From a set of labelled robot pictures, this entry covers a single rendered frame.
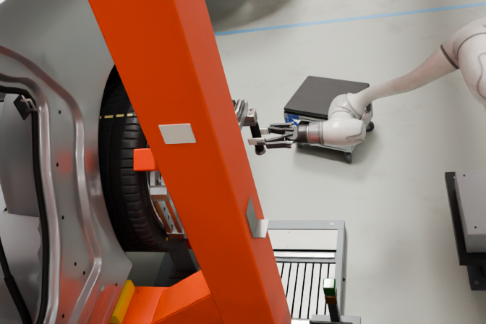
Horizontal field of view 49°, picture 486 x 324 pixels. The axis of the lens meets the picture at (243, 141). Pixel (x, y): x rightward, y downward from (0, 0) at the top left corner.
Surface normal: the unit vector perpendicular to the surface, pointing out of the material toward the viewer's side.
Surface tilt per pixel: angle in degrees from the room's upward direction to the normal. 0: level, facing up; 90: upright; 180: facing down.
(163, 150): 90
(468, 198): 2
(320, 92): 0
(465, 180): 2
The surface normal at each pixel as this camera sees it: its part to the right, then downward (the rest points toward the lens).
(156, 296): -0.21, -0.76
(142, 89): -0.18, 0.65
